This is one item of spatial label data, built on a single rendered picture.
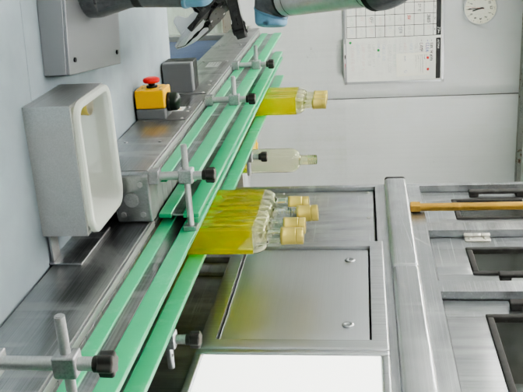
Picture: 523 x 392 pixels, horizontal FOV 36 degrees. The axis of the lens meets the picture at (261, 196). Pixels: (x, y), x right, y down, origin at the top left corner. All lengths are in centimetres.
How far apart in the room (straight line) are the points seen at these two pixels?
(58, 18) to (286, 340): 68
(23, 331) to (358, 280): 74
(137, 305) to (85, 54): 46
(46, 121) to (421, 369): 73
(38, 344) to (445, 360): 69
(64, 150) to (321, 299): 60
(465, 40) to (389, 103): 87
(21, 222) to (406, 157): 659
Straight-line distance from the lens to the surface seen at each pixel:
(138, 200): 150
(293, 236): 153
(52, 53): 139
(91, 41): 148
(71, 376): 91
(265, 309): 156
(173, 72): 213
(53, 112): 129
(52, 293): 129
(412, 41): 744
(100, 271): 134
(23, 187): 130
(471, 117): 766
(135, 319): 121
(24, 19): 135
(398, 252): 179
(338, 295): 160
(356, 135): 764
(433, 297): 164
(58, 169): 132
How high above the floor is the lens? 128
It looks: 8 degrees down
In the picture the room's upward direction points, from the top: 89 degrees clockwise
